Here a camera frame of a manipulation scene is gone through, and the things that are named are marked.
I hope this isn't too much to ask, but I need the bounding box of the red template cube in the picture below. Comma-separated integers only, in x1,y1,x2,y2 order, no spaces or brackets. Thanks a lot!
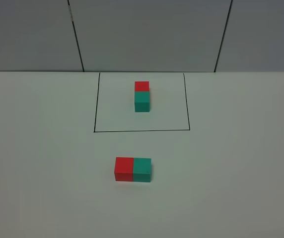
135,81,149,92

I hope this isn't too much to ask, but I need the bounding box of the green template cube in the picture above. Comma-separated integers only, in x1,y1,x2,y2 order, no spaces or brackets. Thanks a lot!
135,91,150,112

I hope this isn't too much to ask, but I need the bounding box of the black outlined template sheet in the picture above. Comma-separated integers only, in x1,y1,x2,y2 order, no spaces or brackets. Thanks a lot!
95,72,190,132

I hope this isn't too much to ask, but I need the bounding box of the red cube block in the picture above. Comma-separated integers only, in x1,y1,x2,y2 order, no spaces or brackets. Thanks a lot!
114,157,134,181

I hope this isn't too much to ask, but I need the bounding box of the green cube block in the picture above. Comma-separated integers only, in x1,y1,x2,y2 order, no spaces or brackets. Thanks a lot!
133,158,152,182

